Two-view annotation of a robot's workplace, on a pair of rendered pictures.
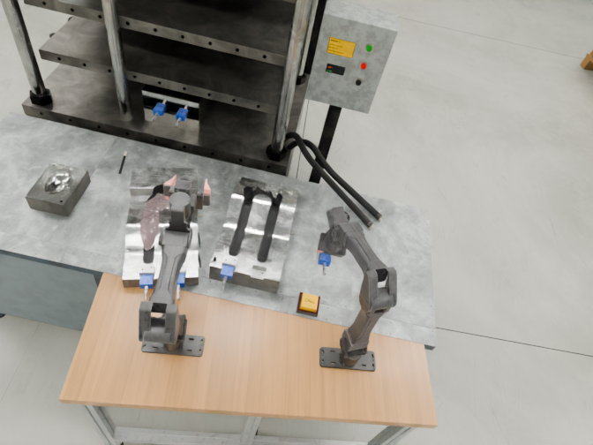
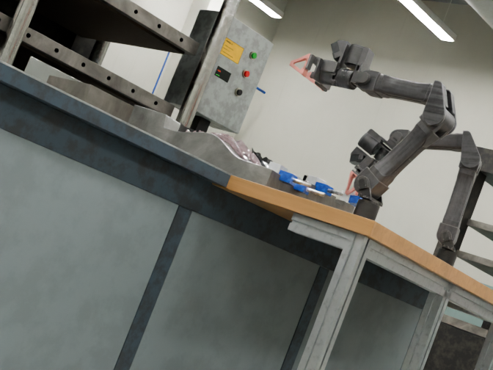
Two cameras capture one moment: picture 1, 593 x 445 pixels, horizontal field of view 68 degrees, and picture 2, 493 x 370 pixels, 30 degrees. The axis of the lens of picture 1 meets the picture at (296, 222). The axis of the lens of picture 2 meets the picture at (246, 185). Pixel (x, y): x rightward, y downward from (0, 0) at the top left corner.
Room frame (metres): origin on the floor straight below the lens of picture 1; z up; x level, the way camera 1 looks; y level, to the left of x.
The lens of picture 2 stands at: (-1.07, 2.23, 0.59)
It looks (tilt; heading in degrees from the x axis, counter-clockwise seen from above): 5 degrees up; 318
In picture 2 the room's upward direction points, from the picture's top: 21 degrees clockwise
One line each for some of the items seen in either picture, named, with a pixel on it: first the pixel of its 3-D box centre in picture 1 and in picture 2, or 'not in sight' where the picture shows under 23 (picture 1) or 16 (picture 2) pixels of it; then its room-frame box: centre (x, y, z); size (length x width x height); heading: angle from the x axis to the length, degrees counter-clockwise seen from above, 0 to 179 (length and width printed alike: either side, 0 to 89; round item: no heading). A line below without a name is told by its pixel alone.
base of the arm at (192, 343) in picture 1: (173, 339); (364, 214); (0.56, 0.29, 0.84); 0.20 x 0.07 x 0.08; 101
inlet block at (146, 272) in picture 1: (146, 283); (290, 179); (0.72, 0.45, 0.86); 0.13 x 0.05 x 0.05; 20
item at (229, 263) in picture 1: (226, 275); (326, 189); (0.82, 0.19, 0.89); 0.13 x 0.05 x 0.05; 3
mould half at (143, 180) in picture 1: (163, 222); (216, 156); (0.99, 0.50, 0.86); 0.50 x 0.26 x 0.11; 20
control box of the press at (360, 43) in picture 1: (323, 150); (169, 195); (1.81, -0.04, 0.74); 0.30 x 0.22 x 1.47; 93
